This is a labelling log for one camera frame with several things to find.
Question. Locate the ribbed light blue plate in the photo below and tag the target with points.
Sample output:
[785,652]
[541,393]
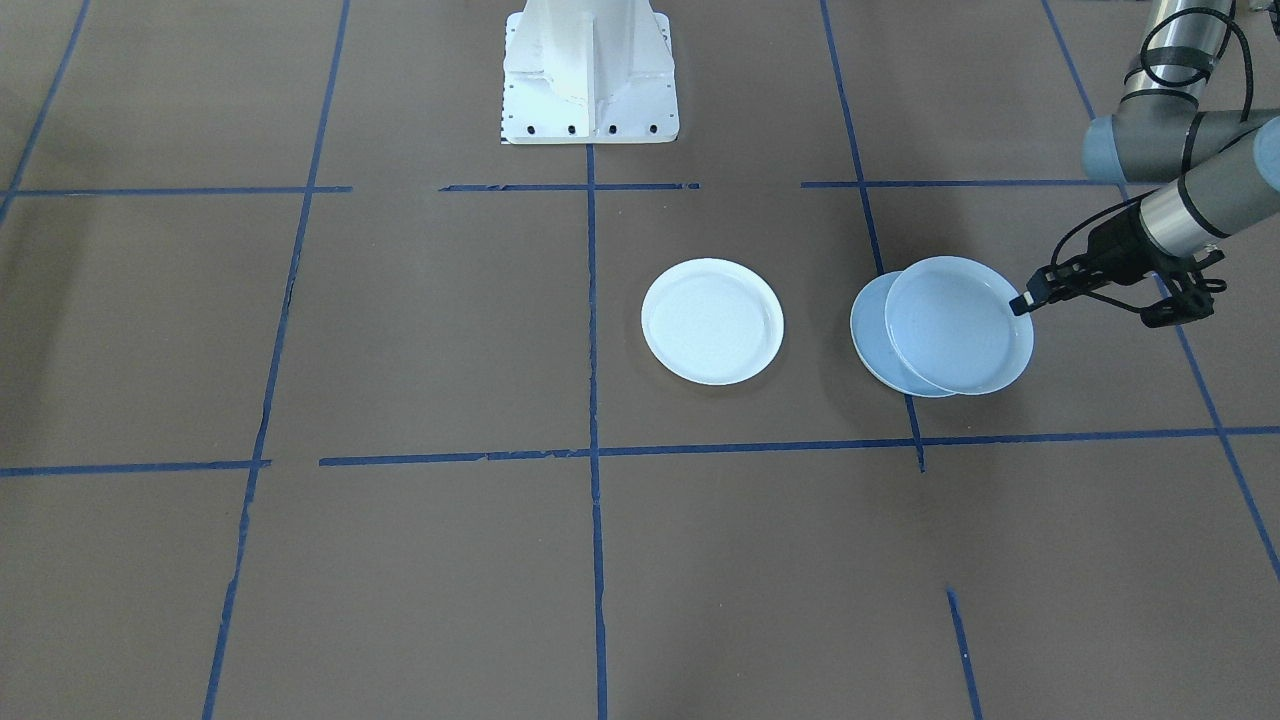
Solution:
[958,325]

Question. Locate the white round plate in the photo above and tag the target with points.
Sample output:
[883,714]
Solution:
[712,322]

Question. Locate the plain light blue plate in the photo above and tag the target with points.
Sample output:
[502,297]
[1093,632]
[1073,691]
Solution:
[868,335]

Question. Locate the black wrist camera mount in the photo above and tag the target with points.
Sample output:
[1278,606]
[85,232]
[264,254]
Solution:
[1185,300]

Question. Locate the white square base plate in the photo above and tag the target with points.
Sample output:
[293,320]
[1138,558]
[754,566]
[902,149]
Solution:
[520,128]

